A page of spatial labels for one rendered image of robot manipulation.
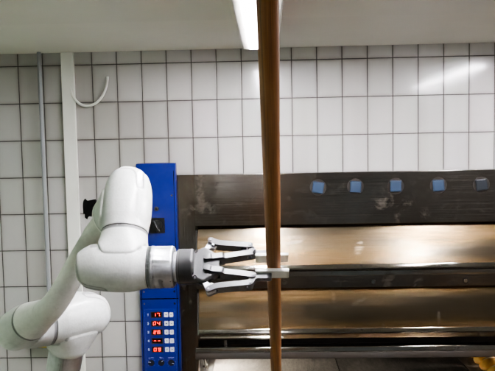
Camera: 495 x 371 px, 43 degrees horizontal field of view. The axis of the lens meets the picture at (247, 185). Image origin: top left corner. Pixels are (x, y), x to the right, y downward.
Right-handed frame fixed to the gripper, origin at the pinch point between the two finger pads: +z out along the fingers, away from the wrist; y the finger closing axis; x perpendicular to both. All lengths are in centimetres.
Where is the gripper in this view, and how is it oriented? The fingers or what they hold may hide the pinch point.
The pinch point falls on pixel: (272, 265)
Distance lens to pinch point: 133.9
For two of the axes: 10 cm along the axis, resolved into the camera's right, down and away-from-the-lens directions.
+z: 10.0, -0.2, -0.3
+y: 0.0, 8.0, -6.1
